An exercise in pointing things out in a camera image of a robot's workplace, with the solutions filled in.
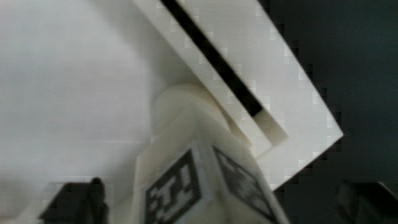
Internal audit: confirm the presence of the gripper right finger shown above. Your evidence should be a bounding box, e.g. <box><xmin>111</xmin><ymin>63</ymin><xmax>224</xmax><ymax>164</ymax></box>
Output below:
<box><xmin>336</xmin><ymin>181</ymin><xmax>398</xmax><ymax>224</ymax></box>

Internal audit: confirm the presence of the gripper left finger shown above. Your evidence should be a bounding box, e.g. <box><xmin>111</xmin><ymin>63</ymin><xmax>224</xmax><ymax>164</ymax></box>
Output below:
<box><xmin>40</xmin><ymin>178</ymin><xmax>109</xmax><ymax>224</ymax></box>

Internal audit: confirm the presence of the white table leg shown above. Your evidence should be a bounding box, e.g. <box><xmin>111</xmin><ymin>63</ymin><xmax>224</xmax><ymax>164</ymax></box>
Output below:
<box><xmin>134</xmin><ymin>84</ymin><xmax>290</xmax><ymax>224</ymax></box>

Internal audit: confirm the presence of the white square table top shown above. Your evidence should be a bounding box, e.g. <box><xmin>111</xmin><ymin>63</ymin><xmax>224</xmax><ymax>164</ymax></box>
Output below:
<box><xmin>0</xmin><ymin>0</ymin><xmax>196</xmax><ymax>224</ymax></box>

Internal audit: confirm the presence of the white U-shaped fence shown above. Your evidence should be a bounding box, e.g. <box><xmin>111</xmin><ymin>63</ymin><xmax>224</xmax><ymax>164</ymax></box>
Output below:
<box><xmin>134</xmin><ymin>0</ymin><xmax>343</xmax><ymax>187</ymax></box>

